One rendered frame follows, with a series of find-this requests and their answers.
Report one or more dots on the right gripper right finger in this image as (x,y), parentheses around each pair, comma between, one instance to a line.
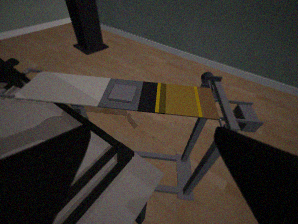
(266,176)

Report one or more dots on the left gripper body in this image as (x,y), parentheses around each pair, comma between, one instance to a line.
(6,67)

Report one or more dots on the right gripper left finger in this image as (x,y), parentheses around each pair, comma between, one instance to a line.
(34,182)

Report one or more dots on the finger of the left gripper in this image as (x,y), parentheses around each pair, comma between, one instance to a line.
(13,76)
(8,81)

